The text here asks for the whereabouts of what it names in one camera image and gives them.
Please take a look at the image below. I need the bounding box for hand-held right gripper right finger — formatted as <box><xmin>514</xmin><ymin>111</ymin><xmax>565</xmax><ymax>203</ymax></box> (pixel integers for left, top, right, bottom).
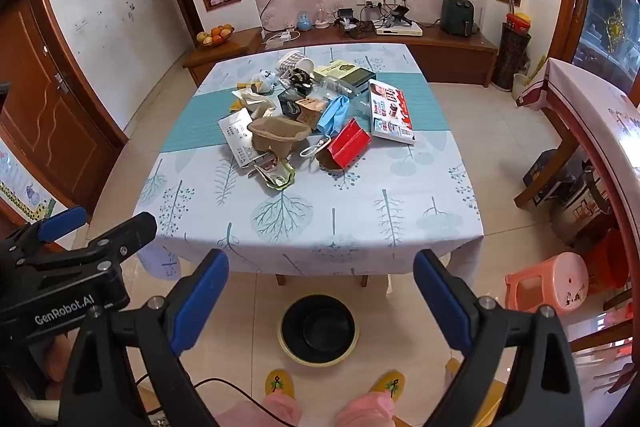
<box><xmin>413</xmin><ymin>249</ymin><xmax>586</xmax><ymax>427</ymax></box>

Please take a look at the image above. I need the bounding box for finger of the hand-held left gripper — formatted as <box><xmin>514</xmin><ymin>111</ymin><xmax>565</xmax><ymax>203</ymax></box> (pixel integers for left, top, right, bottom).
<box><xmin>20</xmin><ymin>212</ymin><xmax>159</xmax><ymax>289</ymax></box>
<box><xmin>0</xmin><ymin>205</ymin><xmax>89</xmax><ymax>269</ymax></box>

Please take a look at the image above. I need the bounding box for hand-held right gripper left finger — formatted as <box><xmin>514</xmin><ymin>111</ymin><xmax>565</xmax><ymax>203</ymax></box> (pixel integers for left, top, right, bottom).
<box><xmin>60</xmin><ymin>249</ymin><xmax>231</xmax><ymax>427</ymax></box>

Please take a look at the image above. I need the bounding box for black round trash bin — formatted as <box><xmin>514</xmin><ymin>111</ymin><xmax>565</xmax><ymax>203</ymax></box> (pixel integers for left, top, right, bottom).
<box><xmin>278</xmin><ymin>294</ymin><xmax>360</xmax><ymax>367</ymax></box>

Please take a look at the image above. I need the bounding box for white silver cardboard box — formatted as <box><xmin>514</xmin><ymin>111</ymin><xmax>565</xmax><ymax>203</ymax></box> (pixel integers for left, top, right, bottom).
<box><xmin>218</xmin><ymin>108</ymin><xmax>271</xmax><ymax>168</ymax></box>

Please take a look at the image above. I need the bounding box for clear plastic bottle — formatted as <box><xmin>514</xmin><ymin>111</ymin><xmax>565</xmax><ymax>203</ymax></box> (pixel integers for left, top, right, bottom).
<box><xmin>312</xmin><ymin>79</ymin><xmax>351</xmax><ymax>100</ymax></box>

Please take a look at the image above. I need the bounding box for yellow slipper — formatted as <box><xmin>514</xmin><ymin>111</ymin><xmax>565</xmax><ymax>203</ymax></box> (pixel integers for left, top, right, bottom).
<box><xmin>369</xmin><ymin>371</ymin><xmax>406</xmax><ymax>403</ymax></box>
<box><xmin>264</xmin><ymin>369</ymin><xmax>296</xmax><ymax>400</ymax></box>

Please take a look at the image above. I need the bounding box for pink plastic stool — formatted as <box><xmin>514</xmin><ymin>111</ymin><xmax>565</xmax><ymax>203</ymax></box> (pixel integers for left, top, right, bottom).
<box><xmin>505</xmin><ymin>252</ymin><xmax>590</xmax><ymax>315</ymax></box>

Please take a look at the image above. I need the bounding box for leaf print tablecloth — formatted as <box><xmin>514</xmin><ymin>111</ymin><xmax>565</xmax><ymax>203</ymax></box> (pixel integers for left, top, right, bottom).
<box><xmin>132</xmin><ymin>43</ymin><xmax>485</xmax><ymax>280</ymax></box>

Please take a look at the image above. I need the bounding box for person's right leg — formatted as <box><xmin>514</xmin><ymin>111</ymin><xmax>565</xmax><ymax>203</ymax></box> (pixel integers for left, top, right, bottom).
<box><xmin>335</xmin><ymin>394</ymin><xmax>396</xmax><ymax>427</ymax></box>

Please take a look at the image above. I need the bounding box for person's leg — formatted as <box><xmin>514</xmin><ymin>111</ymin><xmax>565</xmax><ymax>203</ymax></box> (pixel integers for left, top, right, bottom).
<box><xmin>335</xmin><ymin>394</ymin><xmax>396</xmax><ymax>427</ymax></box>
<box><xmin>215</xmin><ymin>392</ymin><xmax>303</xmax><ymax>427</ymax></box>

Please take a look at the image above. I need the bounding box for person's left leg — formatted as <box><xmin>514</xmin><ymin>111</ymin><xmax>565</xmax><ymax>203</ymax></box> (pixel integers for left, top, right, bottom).
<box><xmin>215</xmin><ymin>392</ymin><xmax>303</xmax><ymax>427</ymax></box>

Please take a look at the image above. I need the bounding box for green crumpled wrapper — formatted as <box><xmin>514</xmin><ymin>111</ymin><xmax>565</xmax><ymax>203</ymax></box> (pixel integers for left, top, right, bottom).
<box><xmin>255</xmin><ymin>157</ymin><xmax>297</xmax><ymax>192</ymax></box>

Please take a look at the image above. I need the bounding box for silver rice cooker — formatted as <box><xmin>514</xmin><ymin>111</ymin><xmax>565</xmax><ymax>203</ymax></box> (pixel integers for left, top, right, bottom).
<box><xmin>550</xmin><ymin>167</ymin><xmax>608</xmax><ymax>248</ymax></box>

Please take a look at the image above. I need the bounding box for dark cardboard box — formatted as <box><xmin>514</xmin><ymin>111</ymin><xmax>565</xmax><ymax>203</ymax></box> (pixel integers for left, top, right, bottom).
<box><xmin>522</xmin><ymin>149</ymin><xmax>586</xmax><ymax>202</ymax></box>

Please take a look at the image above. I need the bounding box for orange plastic stool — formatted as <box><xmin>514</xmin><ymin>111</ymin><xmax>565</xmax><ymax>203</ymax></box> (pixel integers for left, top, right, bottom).
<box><xmin>582</xmin><ymin>229</ymin><xmax>630</xmax><ymax>295</ymax></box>

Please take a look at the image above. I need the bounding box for brown pulp cup holder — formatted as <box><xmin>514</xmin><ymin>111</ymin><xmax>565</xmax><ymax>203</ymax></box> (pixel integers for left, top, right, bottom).
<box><xmin>247</xmin><ymin>117</ymin><xmax>312</xmax><ymax>158</ymax></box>

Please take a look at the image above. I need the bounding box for red white snack box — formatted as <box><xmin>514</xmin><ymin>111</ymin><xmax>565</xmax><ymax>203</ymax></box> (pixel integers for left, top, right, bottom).
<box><xmin>368</xmin><ymin>79</ymin><xmax>417</xmax><ymax>145</ymax></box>

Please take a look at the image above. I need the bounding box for small black box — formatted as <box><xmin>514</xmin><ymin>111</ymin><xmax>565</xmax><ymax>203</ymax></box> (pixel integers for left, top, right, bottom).
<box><xmin>277</xmin><ymin>89</ymin><xmax>303</xmax><ymax>116</ymax></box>

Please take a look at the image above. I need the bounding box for blue face mask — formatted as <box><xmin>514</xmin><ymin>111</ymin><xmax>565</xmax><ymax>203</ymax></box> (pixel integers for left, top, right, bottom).
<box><xmin>316</xmin><ymin>95</ymin><xmax>357</xmax><ymax>138</ymax></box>

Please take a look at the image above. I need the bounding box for fruit bowl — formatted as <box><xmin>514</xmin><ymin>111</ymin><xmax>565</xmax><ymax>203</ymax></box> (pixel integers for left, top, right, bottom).
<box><xmin>196</xmin><ymin>24</ymin><xmax>235</xmax><ymax>48</ymax></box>

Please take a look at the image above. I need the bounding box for dark green box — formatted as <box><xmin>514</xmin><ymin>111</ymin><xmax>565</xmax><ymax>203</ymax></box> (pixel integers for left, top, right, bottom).
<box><xmin>340</xmin><ymin>69</ymin><xmax>377</xmax><ymax>100</ymax></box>

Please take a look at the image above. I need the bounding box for side table with pink cloth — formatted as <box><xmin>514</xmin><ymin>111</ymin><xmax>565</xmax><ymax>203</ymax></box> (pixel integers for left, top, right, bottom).
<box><xmin>515</xmin><ymin>57</ymin><xmax>640</xmax><ymax>258</ymax></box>

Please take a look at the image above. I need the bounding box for white power adapter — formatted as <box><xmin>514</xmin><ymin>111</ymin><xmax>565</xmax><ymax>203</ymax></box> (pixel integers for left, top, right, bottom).
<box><xmin>265</xmin><ymin>32</ymin><xmax>301</xmax><ymax>48</ymax></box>

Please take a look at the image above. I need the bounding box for wooden television cabinet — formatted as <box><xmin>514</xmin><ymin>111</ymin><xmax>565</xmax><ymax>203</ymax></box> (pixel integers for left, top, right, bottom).
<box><xmin>182</xmin><ymin>24</ymin><xmax>500</xmax><ymax>88</ymax></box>

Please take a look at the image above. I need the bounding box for dark wicker basket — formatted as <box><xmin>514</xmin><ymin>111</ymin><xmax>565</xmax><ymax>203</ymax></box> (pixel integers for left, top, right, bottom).
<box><xmin>491</xmin><ymin>22</ymin><xmax>532</xmax><ymax>90</ymax></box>

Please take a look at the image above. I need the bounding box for yellow green flat box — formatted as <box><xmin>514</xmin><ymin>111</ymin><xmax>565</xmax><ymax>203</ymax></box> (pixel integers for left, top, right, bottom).
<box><xmin>314</xmin><ymin>59</ymin><xmax>368</xmax><ymax>80</ymax></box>

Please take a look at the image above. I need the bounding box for white set-top box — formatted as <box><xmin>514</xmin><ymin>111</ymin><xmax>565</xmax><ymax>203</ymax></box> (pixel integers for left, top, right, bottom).
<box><xmin>376</xmin><ymin>23</ymin><xmax>423</xmax><ymax>38</ymax></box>

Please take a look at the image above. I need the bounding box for black gadget stand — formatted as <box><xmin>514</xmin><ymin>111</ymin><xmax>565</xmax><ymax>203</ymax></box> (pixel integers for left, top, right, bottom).
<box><xmin>389</xmin><ymin>5</ymin><xmax>415</xmax><ymax>28</ymax></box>

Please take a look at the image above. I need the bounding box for children's wall chart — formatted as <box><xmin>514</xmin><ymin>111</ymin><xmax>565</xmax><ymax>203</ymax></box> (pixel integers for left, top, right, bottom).
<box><xmin>0</xmin><ymin>142</ymin><xmax>56</xmax><ymax>223</ymax></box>

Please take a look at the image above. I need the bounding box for black cable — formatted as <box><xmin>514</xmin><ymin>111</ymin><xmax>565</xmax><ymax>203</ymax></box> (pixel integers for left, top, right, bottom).
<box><xmin>135</xmin><ymin>374</ymin><xmax>288</xmax><ymax>427</ymax></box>

